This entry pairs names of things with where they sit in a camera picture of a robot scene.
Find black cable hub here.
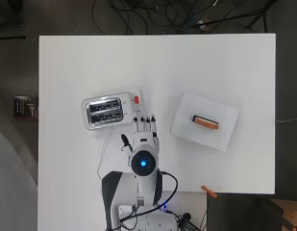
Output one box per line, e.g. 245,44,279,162
176,211,202,231

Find white flat stand box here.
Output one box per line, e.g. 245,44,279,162
169,91,240,152

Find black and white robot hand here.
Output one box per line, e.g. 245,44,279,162
120,111,161,161

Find white toaster cord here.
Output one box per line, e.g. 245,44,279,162
96,129,112,181

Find black floor cable tangle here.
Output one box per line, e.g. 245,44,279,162
91,0,195,36

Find steel toaster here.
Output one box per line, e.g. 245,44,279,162
80,91,142,131

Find dark printed box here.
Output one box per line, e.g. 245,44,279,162
12,95,39,120

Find orange toast slice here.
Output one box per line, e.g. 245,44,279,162
192,117,220,131

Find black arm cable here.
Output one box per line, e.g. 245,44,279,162
117,170,180,225

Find black tripod stand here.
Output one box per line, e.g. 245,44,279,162
189,0,278,34

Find thin white floor cable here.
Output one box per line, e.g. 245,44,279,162
276,116,297,123

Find wooden crate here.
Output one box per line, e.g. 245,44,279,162
269,198,297,231

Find small brown floor box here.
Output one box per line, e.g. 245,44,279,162
197,16,213,32

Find black floor rod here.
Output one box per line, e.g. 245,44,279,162
0,35,27,41

